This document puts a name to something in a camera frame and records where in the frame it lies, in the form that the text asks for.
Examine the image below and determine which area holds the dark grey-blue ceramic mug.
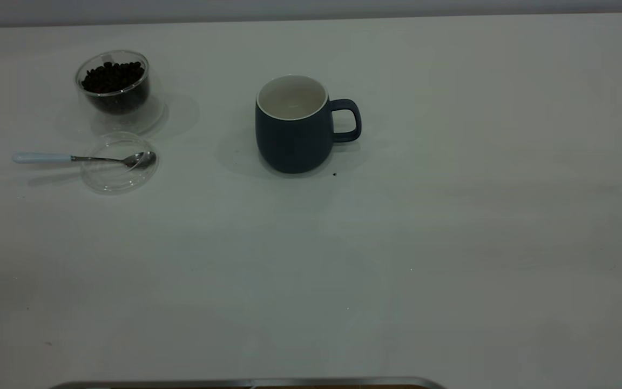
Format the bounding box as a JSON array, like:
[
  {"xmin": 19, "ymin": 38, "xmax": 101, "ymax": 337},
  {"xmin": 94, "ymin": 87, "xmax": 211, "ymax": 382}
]
[{"xmin": 255, "ymin": 75, "xmax": 362, "ymax": 175}]

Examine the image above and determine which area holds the metal spoon light-blue handle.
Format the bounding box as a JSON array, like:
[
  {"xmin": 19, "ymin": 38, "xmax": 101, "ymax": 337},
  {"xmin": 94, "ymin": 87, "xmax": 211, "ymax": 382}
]
[{"xmin": 12, "ymin": 151, "xmax": 157, "ymax": 169}]

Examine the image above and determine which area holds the clear glass lid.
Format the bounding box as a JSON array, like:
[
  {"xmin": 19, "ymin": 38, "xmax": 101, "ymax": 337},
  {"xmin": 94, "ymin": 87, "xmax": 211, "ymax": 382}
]
[{"xmin": 80, "ymin": 131, "xmax": 159, "ymax": 194}]

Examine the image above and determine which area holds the glass bowl of coffee beans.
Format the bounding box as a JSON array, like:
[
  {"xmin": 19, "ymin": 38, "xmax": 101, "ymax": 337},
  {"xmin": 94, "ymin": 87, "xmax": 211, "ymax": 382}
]
[{"xmin": 75, "ymin": 50, "xmax": 165, "ymax": 136}]

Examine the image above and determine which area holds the dark coffee beans pile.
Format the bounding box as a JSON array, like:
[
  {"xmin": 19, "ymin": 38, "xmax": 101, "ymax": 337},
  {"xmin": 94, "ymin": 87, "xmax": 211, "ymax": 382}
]
[{"xmin": 82, "ymin": 61, "xmax": 150, "ymax": 114}]

